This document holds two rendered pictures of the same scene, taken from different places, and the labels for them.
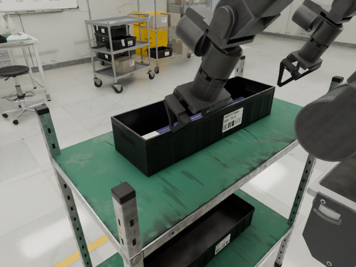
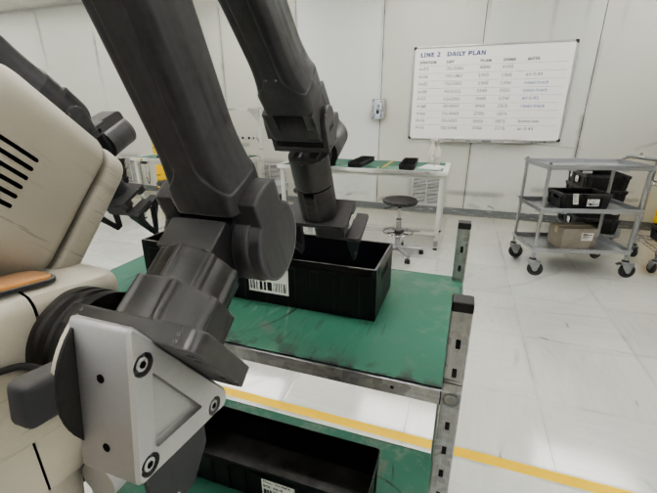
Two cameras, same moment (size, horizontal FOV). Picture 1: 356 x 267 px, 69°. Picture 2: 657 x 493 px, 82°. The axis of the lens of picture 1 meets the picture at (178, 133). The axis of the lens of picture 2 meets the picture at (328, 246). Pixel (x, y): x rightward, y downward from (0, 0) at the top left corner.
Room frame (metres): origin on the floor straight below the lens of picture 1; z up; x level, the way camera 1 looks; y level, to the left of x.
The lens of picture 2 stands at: (0.48, -0.89, 1.35)
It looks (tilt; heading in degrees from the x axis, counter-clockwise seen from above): 20 degrees down; 60
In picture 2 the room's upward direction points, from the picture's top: straight up
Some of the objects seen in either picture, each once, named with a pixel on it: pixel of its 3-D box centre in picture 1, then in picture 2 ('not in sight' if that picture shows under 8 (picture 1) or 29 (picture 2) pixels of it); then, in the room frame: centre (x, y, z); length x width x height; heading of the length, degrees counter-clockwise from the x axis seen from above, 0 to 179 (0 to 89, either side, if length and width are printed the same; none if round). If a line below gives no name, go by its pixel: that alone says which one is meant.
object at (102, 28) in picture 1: (113, 46); (590, 205); (4.99, 1.21, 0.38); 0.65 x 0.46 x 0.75; 44
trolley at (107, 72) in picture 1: (123, 51); (577, 213); (4.00, 0.84, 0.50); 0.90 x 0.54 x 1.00; 146
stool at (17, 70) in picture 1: (20, 92); (399, 227); (2.84, 1.84, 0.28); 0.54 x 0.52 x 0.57; 64
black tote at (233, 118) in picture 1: (202, 115); (266, 263); (0.77, -0.08, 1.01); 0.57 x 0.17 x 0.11; 131
